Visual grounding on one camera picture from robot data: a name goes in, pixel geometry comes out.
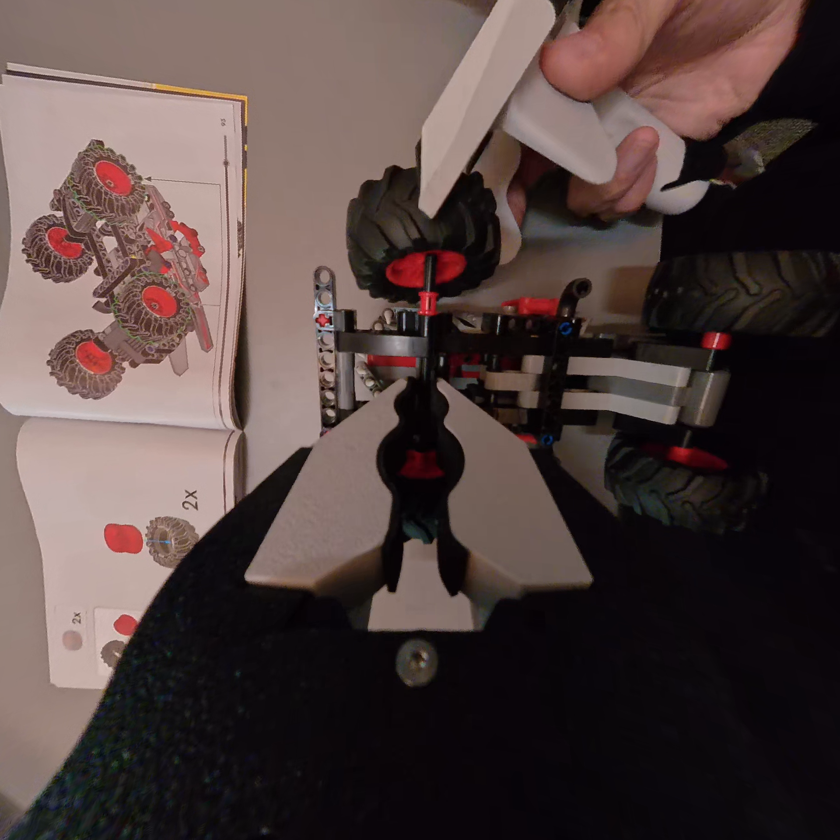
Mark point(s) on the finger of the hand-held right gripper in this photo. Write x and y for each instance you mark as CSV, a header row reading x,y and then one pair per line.
x,y
485,85

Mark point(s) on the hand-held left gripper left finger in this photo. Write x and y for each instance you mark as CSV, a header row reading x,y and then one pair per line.
x,y
308,525

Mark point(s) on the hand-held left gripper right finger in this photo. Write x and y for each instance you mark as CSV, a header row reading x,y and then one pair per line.
x,y
525,525

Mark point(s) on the small black wheel red hub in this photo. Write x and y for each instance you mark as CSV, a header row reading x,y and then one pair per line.
x,y
387,229
420,463

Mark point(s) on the toy brick monster truck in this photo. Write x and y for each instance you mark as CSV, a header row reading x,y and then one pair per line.
x,y
656,374

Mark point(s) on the black axle with red bush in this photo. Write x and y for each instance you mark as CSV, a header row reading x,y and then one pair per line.
x,y
428,303

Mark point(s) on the grey desk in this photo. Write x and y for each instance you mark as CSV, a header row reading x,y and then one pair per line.
x,y
295,98

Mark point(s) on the person's right hand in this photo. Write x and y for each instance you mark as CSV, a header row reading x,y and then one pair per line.
x,y
689,59

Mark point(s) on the open instruction booklet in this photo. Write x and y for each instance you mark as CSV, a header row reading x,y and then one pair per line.
x,y
131,459

